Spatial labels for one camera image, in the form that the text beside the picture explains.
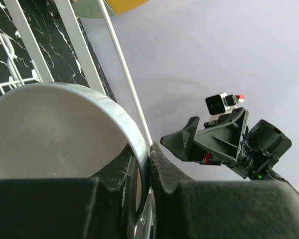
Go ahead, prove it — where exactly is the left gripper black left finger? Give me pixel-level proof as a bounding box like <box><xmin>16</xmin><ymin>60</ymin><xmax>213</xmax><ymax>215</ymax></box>
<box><xmin>0</xmin><ymin>145</ymin><xmax>138</xmax><ymax>239</ymax></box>

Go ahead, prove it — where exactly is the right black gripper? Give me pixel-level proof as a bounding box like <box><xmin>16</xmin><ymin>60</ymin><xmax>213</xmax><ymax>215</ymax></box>
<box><xmin>160</xmin><ymin>108</ymin><xmax>249</xmax><ymax>165</ymax></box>

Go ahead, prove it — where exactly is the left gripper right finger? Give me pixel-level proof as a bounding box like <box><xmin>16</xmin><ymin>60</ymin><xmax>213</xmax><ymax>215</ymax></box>
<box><xmin>149</xmin><ymin>143</ymin><xmax>299</xmax><ymax>239</ymax></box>

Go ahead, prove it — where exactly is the white bowl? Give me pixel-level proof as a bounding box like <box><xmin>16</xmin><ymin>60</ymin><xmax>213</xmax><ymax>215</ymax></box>
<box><xmin>0</xmin><ymin>82</ymin><xmax>149</xmax><ymax>214</ymax></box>

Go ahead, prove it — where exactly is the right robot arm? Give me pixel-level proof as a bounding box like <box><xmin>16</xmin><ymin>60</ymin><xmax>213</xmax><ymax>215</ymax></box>
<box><xmin>160</xmin><ymin>108</ymin><xmax>292</xmax><ymax>182</ymax></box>

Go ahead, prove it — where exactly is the pastel round drawer cabinet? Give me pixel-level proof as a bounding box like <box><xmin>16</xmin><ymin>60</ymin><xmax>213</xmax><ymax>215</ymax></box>
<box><xmin>71</xmin><ymin>0</ymin><xmax>147</xmax><ymax>18</ymax></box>

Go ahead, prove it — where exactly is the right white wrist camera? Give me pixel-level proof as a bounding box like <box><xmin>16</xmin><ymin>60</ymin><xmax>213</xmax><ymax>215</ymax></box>
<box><xmin>205</xmin><ymin>93</ymin><xmax>245</xmax><ymax>116</ymax></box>

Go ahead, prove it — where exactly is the white wire dish rack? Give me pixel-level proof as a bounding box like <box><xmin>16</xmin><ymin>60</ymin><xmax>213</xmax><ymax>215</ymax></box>
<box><xmin>5</xmin><ymin>0</ymin><xmax>152</xmax><ymax>146</ymax></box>

